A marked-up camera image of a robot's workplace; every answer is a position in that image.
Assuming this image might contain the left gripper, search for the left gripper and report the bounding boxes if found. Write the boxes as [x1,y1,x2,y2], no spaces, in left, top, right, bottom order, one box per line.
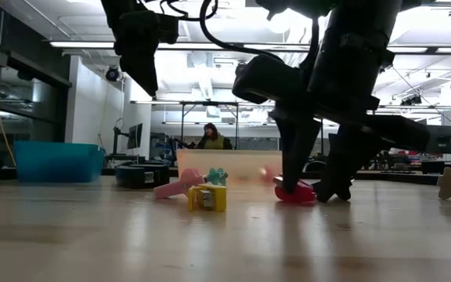
[100,0,159,97]

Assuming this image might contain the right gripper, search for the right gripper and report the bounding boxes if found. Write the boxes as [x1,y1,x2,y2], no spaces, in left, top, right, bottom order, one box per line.
[269,37,431,195]

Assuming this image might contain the red mini stapler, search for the red mini stapler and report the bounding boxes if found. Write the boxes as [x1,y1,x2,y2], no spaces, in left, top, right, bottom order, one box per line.
[273,175,317,204]

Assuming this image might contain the teal staple remover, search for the teal staple remover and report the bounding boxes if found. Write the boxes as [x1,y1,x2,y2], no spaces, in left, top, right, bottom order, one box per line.
[205,167,229,187]

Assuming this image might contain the small black monitor on arm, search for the small black monitor on arm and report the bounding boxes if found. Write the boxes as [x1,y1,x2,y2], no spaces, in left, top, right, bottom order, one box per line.
[111,122,144,156]

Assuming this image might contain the yellow mini stapler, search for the yellow mini stapler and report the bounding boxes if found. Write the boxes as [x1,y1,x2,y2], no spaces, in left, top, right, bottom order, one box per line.
[187,183,228,213]

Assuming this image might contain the pink staple remover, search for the pink staple remover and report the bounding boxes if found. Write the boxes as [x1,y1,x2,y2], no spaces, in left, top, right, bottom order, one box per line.
[153,168,207,200]

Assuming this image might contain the long ceiling light strip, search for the long ceiling light strip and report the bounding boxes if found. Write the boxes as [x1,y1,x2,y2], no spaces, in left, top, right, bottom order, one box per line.
[49,41,451,55]

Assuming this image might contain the orange translucent bin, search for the orange translucent bin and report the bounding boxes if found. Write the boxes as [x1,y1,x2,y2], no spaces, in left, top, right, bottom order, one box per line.
[176,149,285,185]

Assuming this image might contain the person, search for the person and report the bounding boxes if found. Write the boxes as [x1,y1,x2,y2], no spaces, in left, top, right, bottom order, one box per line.
[196,122,233,150]

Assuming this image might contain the black ceiling spotlight cluster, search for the black ceiling spotlight cluster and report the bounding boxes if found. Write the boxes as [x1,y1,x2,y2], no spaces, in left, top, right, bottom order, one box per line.
[400,95,423,107]

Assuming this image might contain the large black monitor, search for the large black monitor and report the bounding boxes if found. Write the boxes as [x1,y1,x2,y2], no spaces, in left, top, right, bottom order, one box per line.
[428,125,451,154]

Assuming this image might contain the blue plastic bin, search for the blue plastic bin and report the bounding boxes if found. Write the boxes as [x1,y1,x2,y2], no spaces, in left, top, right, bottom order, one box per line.
[15,140,106,184]

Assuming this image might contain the black ceiling camera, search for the black ceiling camera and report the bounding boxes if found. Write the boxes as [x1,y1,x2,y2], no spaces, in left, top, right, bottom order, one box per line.
[105,65,121,83]

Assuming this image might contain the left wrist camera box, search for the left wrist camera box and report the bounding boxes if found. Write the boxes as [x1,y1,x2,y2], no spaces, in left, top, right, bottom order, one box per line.
[157,13,180,45]

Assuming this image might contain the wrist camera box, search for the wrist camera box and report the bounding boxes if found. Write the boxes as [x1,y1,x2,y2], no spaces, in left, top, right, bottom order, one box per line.
[157,13,180,45]
[232,54,305,106]

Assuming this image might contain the black metal rig frame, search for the black metal rig frame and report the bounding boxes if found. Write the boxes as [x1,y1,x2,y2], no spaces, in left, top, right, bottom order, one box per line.
[178,100,277,152]

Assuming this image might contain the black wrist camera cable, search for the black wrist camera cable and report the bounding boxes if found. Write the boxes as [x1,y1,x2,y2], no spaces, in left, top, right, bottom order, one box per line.
[199,0,289,63]

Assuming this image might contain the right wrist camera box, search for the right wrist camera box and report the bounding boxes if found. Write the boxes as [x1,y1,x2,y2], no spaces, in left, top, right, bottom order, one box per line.
[232,54,305,106]

